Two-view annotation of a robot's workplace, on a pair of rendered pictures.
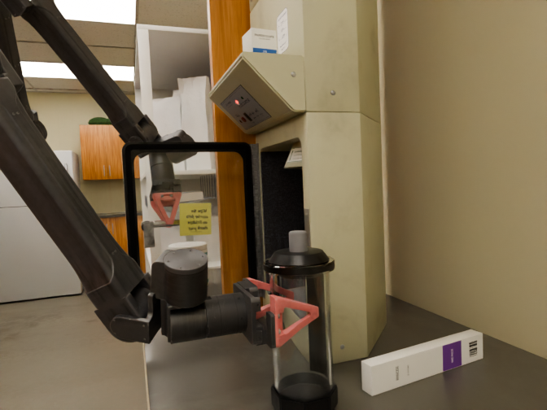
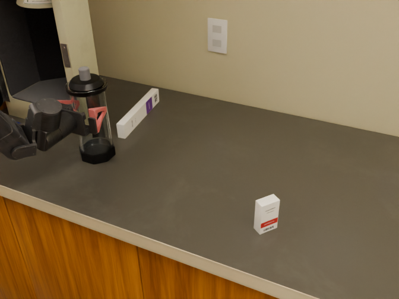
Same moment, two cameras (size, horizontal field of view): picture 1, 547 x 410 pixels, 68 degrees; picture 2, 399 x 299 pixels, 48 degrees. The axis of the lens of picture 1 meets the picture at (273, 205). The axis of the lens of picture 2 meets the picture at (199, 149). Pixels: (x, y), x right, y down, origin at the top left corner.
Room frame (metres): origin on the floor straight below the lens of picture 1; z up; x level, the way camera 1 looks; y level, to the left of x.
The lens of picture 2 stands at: (-0.36, 0.51, 1.66)
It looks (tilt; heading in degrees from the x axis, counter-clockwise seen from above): 33 degrees down; 316
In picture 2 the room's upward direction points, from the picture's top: 1 degrees counter-clockwise
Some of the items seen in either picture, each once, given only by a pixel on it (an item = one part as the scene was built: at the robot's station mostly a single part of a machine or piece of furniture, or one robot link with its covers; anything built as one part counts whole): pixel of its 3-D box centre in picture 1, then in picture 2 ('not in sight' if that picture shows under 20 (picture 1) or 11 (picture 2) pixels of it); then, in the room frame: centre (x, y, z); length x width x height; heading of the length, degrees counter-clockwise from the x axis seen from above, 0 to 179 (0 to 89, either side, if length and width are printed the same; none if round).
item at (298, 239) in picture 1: (298, 252); (85, 79); (0.62, -0.04, 1.18); 0.09 x 0.09 x 0.07
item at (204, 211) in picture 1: (194, 226); not in sight; (0.96, 0.19, 1.19); 0.30 x 0.01 x 0.40; 115
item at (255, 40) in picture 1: (259, 50); not in sight; (0.79, 0.01, 1.54); 0.05 x 0.05 x 0.06; 24
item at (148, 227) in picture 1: (148, 234); not in sight; (0.91, 0.28, 1.18); 0.02 x 0.02 x 0.06; 25
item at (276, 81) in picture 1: (249, 101); not in sight; (0.87, 0.04, 1.46); 0.32 x 0.12 x 0.10; 19
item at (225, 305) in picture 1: (229, 313); (63, 124); (0.58, 0.07, 1.10); 0.10 x 0.07 x 0.07; 19
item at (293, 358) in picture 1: (301, 329); (92, 118); (0.62, -0.03, 1.06); 0.11 x 0.11 x 0.21
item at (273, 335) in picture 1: (284, 313); (91, 115); (0.57, -0.01, 1.10); 0.09 x 0.07 x 0.07; 109
